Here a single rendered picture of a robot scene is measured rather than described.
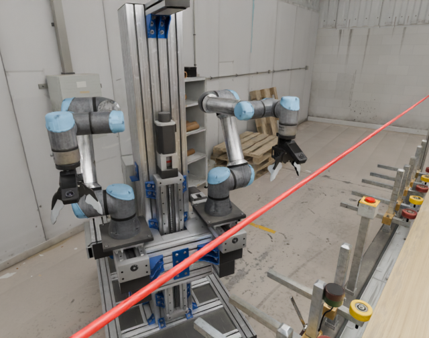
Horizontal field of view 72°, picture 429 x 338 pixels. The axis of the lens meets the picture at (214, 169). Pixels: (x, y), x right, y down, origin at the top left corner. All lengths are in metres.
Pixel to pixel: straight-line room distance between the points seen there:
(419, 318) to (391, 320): 0.11
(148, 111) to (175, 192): 0.43
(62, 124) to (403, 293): 1.44
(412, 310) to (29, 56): 3.08
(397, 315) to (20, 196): 2.92
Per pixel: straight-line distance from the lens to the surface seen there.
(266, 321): 1.32
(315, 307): 1.19
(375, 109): 8.79
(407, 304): 1.51
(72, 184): 0.99
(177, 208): 1.60
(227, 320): 2.17
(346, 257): 1.33
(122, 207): 1.39
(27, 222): 3.32
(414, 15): 8.72
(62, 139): 0.98
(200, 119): 4.09
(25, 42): 3.09
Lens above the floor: 1.84
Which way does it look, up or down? 21 degrees down
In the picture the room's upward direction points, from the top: straight up
